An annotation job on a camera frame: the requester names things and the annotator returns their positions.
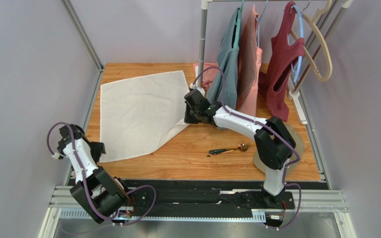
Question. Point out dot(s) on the gold fork green handle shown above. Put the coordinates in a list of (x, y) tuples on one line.
[(242, 147)]

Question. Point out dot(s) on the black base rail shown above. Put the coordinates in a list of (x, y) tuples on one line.
[(188, 198)]

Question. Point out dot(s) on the aluminium frame post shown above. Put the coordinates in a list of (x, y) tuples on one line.
[(72, 14)]

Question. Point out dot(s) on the dark red tank top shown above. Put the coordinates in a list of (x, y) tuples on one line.
[(272, 85)]

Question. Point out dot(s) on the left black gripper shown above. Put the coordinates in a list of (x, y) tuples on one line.
[(98, 148)]

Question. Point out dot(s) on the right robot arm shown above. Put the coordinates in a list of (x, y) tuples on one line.
[(274, 143)]

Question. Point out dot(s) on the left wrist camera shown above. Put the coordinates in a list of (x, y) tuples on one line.
[(57, 156)]

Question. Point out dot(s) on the white cloth napkin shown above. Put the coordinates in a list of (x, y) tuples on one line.
[(139, 115)]

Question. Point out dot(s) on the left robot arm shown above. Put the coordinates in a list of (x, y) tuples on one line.
[(96, 191)]

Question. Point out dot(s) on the grey-blue hanging shirt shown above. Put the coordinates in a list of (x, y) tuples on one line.
[(224, 86)]

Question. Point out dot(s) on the pink cloth on table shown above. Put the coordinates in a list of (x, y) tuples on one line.
[(209, 75)]

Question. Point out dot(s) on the beige wooden hanger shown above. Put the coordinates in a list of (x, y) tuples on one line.
[(323, 47)]

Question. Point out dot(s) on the gold utensil dark handle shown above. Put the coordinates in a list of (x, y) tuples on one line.
[(221, 151)]

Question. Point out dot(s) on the salmon pink hanging shirt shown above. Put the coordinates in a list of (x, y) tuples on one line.
[(249, 63)]

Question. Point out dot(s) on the teal hanger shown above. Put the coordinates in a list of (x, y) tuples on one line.
[(238, 20)]

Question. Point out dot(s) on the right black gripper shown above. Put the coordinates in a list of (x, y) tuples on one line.
[(188, 110)]

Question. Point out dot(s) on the tan baseball cap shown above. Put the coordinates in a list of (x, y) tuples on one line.
[(300, 146)]

